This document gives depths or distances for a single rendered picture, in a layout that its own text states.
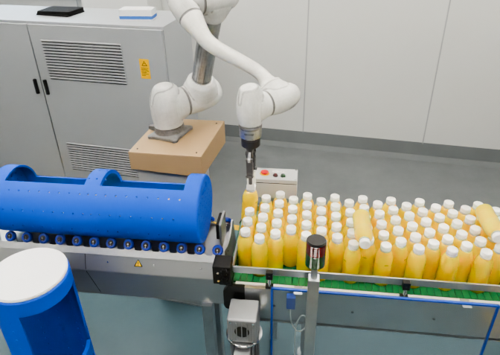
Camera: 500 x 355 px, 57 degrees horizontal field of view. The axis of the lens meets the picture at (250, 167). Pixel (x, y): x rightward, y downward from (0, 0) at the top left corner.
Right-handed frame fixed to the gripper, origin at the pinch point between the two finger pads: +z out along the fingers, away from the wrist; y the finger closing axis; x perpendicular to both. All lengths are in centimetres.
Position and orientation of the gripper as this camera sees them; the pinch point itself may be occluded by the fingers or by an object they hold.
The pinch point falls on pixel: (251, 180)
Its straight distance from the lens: 190.8
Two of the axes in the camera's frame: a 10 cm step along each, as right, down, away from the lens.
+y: -1.3, 5.0, -8.6
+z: 0.2, 8.6, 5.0
